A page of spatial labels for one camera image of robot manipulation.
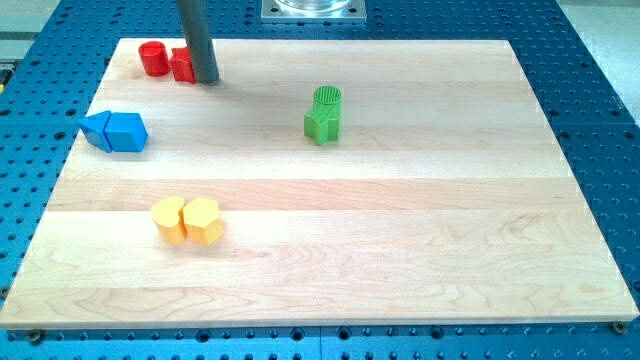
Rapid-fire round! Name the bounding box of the blue triangle block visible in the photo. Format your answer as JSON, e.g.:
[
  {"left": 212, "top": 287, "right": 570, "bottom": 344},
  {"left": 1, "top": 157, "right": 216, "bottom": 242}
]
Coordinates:
[{"left": 79, "top": 111, "right": 112, "bottom": 153}]

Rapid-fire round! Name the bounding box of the wooden board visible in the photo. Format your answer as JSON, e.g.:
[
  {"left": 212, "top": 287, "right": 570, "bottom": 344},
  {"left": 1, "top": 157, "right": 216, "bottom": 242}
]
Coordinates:
[{"left": 1, "top": 38, "right": 638, "bottom": 329}]

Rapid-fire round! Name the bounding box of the green star block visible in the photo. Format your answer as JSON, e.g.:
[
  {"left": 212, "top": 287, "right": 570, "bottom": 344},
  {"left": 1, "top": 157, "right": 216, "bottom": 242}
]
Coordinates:
[{"left": 304, "top": 104, "right": 341, "bottom": 146}]

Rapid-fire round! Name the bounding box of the green cylinder block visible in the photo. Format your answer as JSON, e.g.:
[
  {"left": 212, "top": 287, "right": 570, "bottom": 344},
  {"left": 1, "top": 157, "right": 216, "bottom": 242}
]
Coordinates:
[{"left": 312, "top": 85, "right": 342, "bottom": 116}]

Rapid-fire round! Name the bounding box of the yellow hexagon block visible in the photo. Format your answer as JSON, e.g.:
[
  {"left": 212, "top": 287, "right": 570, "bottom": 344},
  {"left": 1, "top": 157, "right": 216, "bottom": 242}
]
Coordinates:
[{"left": 183, "top": 197, "right": 224, "bottom": 245}]

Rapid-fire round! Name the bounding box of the yellow heart block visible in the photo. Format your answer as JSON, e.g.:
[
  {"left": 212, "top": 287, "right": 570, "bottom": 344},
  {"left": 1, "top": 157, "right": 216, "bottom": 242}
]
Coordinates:
[{"left": 150, "top": 196, "right": 186, "bottom": 245}]

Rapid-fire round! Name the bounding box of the red star block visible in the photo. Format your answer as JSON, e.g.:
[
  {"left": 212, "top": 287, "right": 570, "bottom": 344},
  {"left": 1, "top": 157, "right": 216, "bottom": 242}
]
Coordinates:
[{"left": 169, "top": 47, "right": 196, "bottom": 84}]

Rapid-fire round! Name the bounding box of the blue cube block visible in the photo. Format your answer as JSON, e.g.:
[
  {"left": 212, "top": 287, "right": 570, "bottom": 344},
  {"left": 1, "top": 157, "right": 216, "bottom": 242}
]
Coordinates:
[{"left": 105, "top": 113, "right": 148, "bottom": 152}]

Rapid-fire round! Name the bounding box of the red cylinder block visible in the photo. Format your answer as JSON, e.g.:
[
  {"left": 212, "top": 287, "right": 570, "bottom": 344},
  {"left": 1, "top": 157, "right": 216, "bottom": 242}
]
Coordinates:
[{"left": 138, "top": 41, "right": 170, "bottom": 77}]

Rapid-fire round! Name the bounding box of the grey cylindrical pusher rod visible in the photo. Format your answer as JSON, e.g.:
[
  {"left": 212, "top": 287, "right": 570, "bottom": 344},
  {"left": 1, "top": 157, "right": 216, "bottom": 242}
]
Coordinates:
[{"left": 176, "top": 0, "right": 219, "bottom": 84}]

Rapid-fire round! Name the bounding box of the blue perforated table plate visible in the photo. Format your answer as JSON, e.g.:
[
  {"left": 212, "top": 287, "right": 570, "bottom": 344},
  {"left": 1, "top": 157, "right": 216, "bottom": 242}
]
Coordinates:
[{"left": 1, "top": 0, "right": 639, "bottom": 359}]

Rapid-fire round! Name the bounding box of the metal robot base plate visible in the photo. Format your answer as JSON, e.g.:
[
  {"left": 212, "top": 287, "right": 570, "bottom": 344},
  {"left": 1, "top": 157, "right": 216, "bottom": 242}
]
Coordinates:
[{"left": 260, "top": 0, "right": 367, "bottom": 23}]

